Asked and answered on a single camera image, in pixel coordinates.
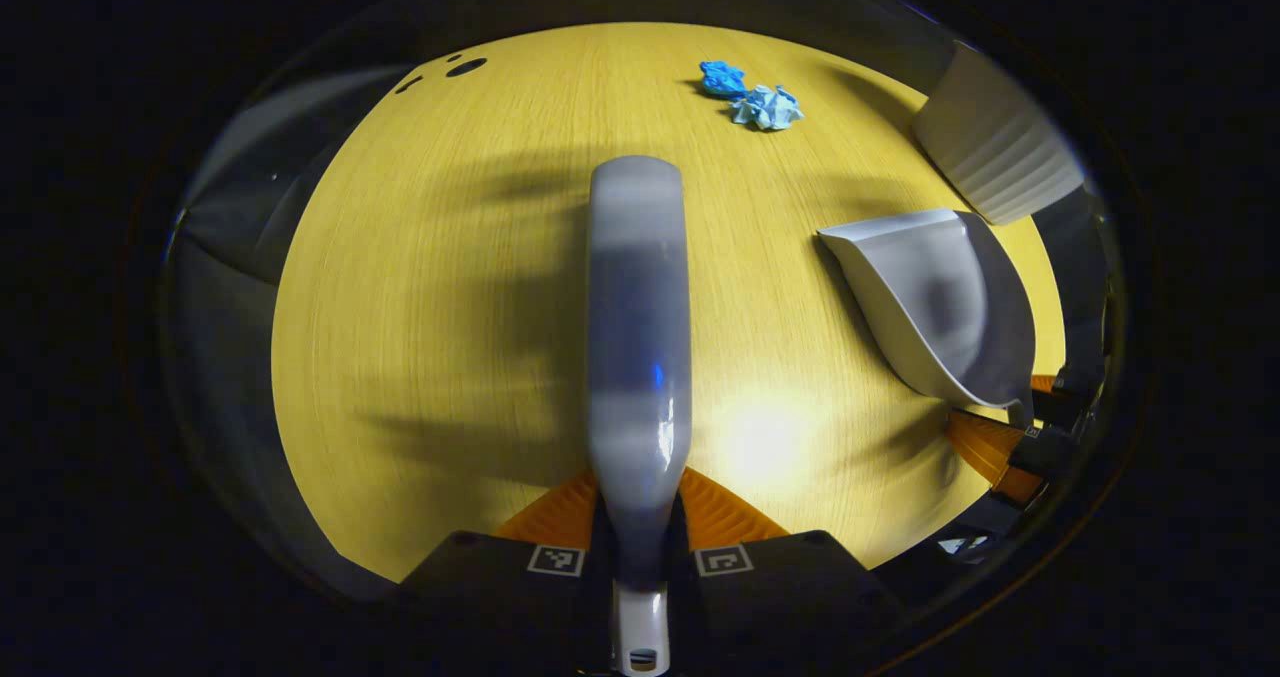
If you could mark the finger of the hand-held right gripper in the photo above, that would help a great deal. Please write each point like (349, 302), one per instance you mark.
(1065, 397)
(990, 449)

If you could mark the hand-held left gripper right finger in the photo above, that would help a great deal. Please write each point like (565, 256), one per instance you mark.
(780, 597)

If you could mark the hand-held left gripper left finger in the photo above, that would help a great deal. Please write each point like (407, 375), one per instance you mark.
(500, 597)

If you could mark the grey plastic dustpan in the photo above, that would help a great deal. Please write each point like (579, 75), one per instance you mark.
(930, 297)

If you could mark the white ribbed garbage bin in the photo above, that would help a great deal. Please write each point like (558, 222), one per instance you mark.
(1000, 147)

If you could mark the small grey broom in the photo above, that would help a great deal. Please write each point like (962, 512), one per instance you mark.
(640, 357)

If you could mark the light blue paper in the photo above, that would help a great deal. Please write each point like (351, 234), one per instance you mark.
(768, 109)

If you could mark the dark blue paper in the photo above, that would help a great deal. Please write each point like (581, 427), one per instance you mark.
(722, 79)

